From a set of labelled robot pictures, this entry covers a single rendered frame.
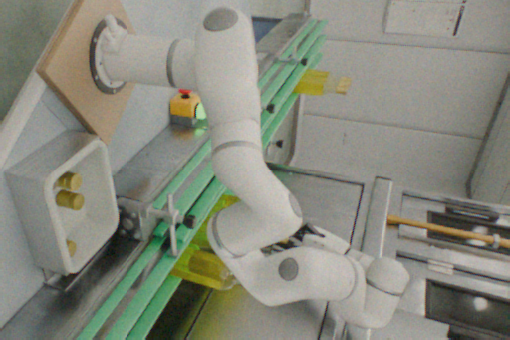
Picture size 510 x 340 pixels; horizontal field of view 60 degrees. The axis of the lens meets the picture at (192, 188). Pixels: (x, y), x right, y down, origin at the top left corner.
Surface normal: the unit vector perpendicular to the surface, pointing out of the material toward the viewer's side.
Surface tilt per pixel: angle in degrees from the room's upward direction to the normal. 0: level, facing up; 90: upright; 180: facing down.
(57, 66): 0
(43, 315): 90
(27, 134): 0
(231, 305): 89
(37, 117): 0
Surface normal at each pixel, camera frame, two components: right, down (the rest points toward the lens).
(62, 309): -0.04, -0.82
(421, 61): -0.41, 0.53
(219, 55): -0.29, -0.45
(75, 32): 0.91, 0.20
